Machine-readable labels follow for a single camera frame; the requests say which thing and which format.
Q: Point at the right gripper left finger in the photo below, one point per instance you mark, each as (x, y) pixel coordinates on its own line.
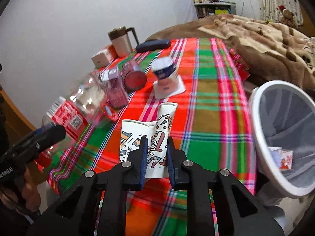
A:
(96, 203)

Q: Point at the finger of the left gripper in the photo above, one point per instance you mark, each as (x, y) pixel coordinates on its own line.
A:
(60, 134)
(33, 143)

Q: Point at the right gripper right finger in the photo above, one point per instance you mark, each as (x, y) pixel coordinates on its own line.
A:
(217, 202)

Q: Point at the clear bottle red cap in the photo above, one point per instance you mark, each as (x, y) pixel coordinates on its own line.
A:
(85, 105)

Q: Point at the patterned paper cup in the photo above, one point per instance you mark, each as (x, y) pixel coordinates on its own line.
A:
(156, 132)

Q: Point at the strawberry milk carton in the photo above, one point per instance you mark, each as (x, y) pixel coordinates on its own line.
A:
(283, 158)

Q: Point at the purple drink carton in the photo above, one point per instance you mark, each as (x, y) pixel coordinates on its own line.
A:
(117, 94)

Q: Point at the red drink can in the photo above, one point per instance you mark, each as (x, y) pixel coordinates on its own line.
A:
(133, 77)

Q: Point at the white blue yogurt cup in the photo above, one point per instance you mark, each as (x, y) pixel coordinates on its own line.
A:
(169, 83)

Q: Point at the white round trash bin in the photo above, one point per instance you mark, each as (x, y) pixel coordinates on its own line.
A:
(282, 115)

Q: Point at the person left hand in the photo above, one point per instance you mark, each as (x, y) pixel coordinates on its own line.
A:
(29, 193)

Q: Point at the white orange cardboard box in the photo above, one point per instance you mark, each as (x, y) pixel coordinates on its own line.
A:
(104, 57)

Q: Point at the plaid tablecloth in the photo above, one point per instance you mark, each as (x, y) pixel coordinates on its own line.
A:
(211, 125)

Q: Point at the dark blue glasses case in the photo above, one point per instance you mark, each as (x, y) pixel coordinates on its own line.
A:
(153, 45)

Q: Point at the brown patterned blanket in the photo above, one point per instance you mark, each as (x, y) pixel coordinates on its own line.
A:
(272, 51)

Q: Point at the dark shelf desk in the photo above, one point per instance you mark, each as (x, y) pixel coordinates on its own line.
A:
(213, 9)

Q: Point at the teddy bear santa hat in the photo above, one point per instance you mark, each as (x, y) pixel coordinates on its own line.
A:
(287, 17)

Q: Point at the floral curtain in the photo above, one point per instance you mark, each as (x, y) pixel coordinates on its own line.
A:
(269, 10)

